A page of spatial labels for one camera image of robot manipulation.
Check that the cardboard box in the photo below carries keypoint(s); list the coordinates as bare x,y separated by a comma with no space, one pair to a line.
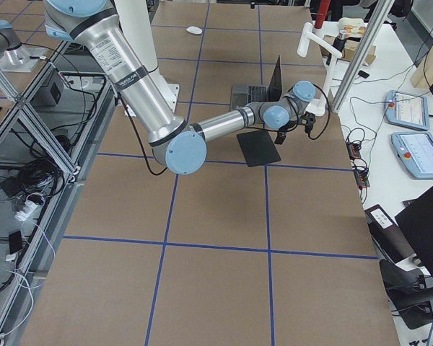
350,49

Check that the aluminium frame post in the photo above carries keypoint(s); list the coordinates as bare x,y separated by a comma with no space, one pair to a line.
373,27

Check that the white computer mouse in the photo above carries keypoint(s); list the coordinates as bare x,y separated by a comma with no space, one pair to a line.
194,30

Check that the blue teach pendant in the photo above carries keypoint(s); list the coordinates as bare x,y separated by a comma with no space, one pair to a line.
407,110
415,150

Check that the grey laptop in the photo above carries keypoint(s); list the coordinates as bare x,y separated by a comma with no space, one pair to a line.
243,94

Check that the brown paper table cover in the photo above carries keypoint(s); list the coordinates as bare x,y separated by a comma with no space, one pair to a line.
229,255

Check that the blue teach pendant far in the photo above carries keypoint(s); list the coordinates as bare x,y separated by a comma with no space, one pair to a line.
407,110

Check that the black mouse pad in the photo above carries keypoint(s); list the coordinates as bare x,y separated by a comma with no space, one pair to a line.
258,148

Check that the blue teach pendant near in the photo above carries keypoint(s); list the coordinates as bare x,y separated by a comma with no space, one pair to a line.
415,150

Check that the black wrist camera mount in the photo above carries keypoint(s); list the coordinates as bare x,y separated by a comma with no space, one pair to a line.
307,120

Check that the black water bottle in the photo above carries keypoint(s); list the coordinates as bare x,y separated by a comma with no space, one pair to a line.
340,41

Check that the aluminium frame rack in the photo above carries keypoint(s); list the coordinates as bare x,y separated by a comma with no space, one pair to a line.
53,115

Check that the black monitor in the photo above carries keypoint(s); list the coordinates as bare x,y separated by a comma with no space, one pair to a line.
416,223

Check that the white desk lamp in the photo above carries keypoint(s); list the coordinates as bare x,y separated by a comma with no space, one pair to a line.
318,105

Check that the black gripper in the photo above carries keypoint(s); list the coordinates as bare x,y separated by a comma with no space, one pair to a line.
286,129

